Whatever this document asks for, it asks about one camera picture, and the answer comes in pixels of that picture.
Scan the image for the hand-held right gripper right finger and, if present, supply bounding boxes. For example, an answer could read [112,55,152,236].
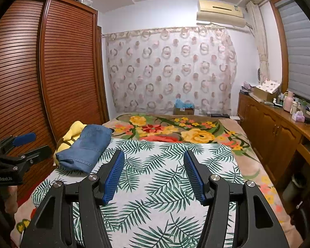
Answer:
[183,150,290,248]

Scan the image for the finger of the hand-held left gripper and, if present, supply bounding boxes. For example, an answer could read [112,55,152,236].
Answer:
[0,132,37,153]
[0,145,51,166]

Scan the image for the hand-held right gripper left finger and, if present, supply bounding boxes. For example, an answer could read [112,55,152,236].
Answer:
[21,149,126,248]

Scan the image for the blue denim pants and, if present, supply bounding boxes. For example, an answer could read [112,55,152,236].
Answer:
[55,124,113,174]

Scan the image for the person's left forearm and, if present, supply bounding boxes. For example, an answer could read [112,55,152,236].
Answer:
[0,201,16,248]

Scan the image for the person's left hand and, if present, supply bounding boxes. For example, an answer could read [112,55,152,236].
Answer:
[0,185,18,212]

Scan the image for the palm leaf printed sheet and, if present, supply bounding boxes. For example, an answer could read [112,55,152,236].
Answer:
[32,138,244,248]

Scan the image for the floral blanket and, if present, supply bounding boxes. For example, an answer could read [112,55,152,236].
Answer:
[10,113,304,248]

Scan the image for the cardboard box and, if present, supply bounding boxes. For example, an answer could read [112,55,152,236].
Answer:
[174,106,195,115]

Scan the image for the wooden louvered wardrobe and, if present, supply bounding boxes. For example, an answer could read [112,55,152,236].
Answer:
[0,0,109,202]

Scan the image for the wooden sideboard cabinet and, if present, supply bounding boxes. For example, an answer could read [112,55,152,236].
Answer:
[238,92,310,189]

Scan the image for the grey waste bin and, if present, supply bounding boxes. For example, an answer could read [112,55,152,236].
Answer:
[283,173,306,204]

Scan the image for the floral gift box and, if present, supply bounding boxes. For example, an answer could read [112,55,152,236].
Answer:
[252,80,281,101]

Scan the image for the pink thermos bottle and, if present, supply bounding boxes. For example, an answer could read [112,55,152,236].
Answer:
[283,92,294,111]

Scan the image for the beige tied curtain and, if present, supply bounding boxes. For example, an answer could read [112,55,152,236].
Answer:
[245,1,270,82]

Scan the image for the grey window blind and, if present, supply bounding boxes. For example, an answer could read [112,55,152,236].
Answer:
[275,0,310,101]

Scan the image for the ring patterned curtain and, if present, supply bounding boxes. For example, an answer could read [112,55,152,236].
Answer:
[102,26,238,115]

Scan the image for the wall air conditioner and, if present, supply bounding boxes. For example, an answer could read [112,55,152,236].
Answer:
[196,0,251,29]

